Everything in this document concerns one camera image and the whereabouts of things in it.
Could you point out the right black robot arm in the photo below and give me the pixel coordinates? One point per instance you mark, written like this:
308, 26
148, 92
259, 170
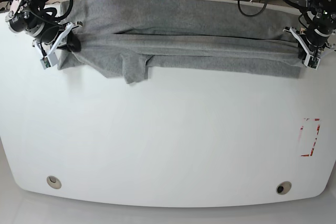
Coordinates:
38, 9

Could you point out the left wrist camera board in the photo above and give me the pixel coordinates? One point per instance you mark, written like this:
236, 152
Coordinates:
311, 62

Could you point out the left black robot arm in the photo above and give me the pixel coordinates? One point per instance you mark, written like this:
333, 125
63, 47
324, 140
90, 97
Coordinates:
316, 12

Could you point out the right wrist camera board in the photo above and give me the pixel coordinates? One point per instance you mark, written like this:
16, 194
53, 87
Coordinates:
49, 61

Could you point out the left table grommet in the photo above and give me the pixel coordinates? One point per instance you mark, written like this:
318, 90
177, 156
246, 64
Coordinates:
53, 182

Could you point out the table grommet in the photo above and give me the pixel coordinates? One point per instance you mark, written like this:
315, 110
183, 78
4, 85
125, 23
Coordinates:
53, 182
283, 188

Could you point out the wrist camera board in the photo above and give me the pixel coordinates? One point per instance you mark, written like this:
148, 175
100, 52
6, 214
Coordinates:
311, 62
49, 61

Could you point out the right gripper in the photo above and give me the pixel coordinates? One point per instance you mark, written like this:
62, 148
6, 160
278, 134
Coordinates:
47, 37

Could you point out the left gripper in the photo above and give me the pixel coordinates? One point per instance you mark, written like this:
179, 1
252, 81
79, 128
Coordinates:
313, 40

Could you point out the red tape rectangle marking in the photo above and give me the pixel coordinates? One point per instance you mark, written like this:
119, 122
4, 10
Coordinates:
308, 136

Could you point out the grey T-shirt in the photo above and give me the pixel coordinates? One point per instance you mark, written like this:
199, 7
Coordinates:
124, 38

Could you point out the right table grommet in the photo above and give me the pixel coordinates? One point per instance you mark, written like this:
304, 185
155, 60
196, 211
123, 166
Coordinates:
283, 188

